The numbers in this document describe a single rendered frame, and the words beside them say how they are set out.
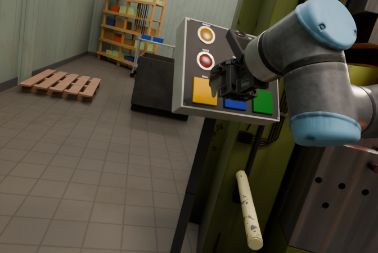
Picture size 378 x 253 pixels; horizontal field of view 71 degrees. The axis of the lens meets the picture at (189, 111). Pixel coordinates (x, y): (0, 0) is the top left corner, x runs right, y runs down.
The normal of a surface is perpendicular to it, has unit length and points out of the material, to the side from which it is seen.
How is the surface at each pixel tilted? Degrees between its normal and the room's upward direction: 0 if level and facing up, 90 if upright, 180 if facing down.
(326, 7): 55
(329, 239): 90
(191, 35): 60
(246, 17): 90
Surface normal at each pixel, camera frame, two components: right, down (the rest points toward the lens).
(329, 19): 0.39, -0.29
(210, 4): 0.18, 0.28
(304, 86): -0.68, -0.10
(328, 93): -0.19, -0.18
